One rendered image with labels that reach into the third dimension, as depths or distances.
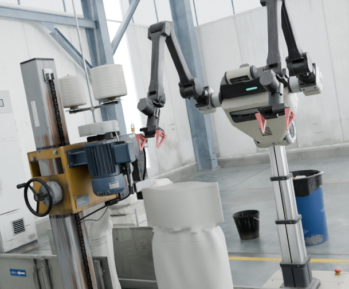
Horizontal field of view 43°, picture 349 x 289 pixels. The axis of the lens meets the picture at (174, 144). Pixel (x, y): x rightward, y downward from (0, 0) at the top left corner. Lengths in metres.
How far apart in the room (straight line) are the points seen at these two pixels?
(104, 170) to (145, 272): 1.11
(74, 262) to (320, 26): 8.71
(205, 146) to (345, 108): 3.39
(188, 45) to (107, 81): 9.03
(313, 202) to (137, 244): 1.96
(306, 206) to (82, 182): 2.60
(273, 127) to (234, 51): 8.40
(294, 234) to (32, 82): 1.63
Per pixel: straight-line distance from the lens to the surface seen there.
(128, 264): 3.01
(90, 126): 1.97
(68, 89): 2.30
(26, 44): 7.53
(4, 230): 6.06
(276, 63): 1.83
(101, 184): 2.00
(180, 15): 11.27
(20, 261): 2.88
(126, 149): 1.97
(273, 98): 1.75
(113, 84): 2.11
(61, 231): 2.17
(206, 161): 11.03
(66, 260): 2.21
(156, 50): 2.18
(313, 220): 4.32
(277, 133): 2.48
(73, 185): 2.09
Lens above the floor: 1.36
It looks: 3 degrees down
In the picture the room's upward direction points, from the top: 10 degrees counter-clockwise
